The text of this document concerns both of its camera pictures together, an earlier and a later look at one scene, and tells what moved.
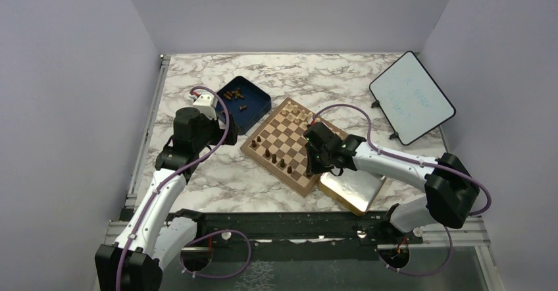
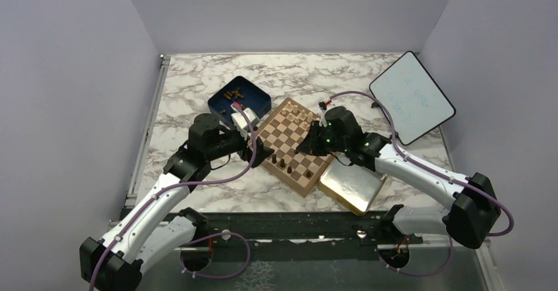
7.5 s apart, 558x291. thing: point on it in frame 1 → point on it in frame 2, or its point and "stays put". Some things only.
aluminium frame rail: x=115 y=227 stays put
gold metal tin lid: x=355 y=191 stays put
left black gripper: x=232 y=132 → x=262 y=152
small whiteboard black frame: x=409 y=100 stays put
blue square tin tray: x=248 y=105 stays put
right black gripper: x=312 y=167 → x=310 y=144
